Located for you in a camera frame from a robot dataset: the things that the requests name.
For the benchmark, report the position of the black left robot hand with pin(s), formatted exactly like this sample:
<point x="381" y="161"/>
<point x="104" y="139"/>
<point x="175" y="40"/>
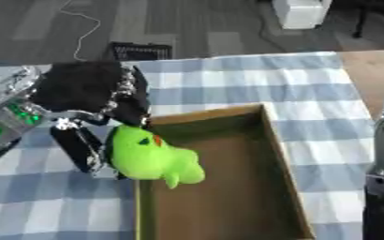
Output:
<point x="86" y="89"/>

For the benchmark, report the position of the green soft toy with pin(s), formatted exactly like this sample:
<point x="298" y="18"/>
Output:
<point x="146" y="156"/>

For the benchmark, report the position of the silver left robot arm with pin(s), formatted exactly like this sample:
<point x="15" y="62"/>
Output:
<point x="7" y="109"/>

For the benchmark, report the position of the tan cardboard box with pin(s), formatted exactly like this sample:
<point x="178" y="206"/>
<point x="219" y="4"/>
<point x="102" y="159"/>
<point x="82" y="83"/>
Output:
<point x="222" y="181"/>

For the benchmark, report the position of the white box appliance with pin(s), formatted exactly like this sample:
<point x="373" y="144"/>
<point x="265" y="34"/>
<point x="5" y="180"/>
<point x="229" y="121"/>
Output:
<point x="300" y="12"/>

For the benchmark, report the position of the black floor vent grille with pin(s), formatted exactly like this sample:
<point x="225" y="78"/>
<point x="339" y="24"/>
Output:
<point x="140" y="51"/>

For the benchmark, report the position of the black chair leg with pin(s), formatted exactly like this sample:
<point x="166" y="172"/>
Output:
<point x="373" y="17"/>

